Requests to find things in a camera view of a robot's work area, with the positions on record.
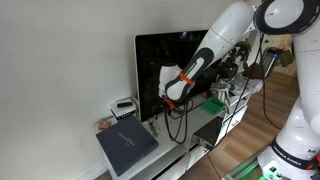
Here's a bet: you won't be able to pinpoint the white tv stand cabinet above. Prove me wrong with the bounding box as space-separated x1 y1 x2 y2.
103 92 250 180

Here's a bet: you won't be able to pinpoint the dark grey flat box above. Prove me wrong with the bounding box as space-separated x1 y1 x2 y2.
96 116 159 176

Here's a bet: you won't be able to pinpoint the small brown wooden object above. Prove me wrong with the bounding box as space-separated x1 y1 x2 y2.
98 121 111 130

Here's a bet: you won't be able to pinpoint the green bag on rack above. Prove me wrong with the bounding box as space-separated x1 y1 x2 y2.
280 50 293 67

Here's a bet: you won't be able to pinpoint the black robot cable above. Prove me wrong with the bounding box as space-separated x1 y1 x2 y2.
163 32 283 180

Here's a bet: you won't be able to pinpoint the black open cabinet door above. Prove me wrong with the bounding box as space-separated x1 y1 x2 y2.
192 117 223 151

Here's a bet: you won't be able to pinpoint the black remote control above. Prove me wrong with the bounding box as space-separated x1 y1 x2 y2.
116 102 133 108

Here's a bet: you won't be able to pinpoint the black flat screen television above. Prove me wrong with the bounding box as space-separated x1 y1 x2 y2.
134 30 206 121

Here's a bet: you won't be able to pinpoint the white set-top box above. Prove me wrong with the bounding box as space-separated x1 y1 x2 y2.
110 98 137 120

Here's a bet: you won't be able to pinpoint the green plastic lunch box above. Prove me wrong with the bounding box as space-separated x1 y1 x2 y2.
201 97 225 115

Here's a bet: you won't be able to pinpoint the grey white work gloves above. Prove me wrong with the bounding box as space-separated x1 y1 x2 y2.
210 80 230 112

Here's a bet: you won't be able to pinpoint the brown cardboard box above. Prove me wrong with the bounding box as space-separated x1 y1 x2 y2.
242 63 264 79

